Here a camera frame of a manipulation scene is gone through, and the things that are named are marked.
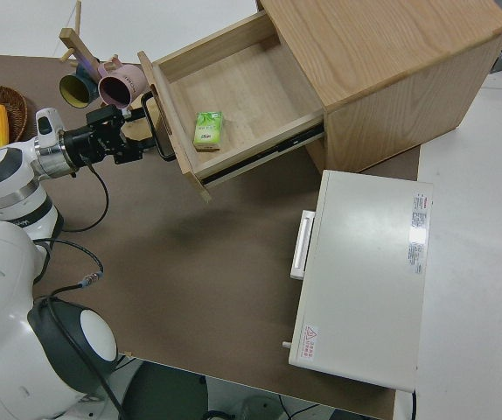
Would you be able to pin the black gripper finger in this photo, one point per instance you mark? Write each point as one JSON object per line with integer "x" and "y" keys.
{"x": 137, "y": 115}
{"x": 135, "y": 149}

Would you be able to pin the light wooden cabinet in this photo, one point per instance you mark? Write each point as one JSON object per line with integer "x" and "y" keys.
{"x": 386, "y": 52}

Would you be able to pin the white toaster oven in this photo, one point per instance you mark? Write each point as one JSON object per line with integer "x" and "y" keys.
{"x": 364, "y": 271}

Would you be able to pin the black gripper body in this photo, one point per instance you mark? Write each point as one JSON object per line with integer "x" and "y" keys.
{"x": 104, "y": 133}

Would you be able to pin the green tissue pack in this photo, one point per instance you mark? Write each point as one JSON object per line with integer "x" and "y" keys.
{"x": 207, "y": 129}

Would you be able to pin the brown table mat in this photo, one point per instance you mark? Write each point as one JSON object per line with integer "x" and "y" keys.
{"x": 190, "y": 262}

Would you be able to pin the dark blue mug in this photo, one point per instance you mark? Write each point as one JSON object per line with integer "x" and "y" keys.
{"x": 74, "y": 89}

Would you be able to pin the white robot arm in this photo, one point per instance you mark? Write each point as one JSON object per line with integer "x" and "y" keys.
{"x": 2, "y": 175}

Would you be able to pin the wooden mug tree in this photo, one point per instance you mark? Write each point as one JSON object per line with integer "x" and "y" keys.
{"x": 74, "y": 41}

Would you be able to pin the brown wicker basket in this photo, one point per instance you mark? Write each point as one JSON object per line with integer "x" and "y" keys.
{"x": 12, "y": 100}

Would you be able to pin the pink mug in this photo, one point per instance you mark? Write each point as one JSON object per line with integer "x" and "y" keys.
{"x": 128, "y": 81}

